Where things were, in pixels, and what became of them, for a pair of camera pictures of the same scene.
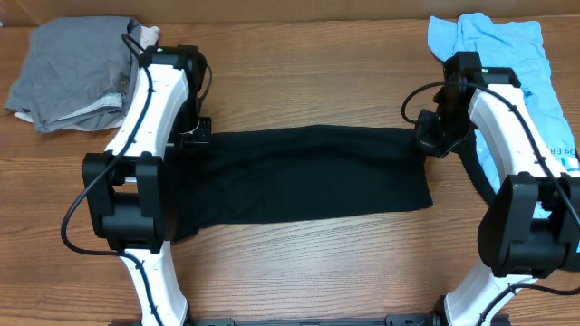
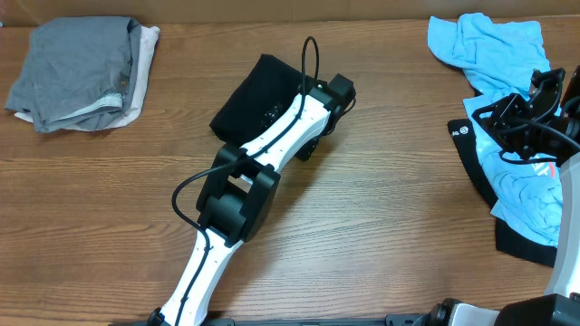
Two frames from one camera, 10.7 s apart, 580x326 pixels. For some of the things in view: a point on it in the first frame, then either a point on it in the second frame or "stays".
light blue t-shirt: x=517 y=45 stays
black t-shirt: x=279 y=172 → x=270 y=82
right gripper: x=426 y=139 → x=505 y=110
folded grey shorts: x=78 y=72 stays
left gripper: x=205 y=136 → x=307 y=148
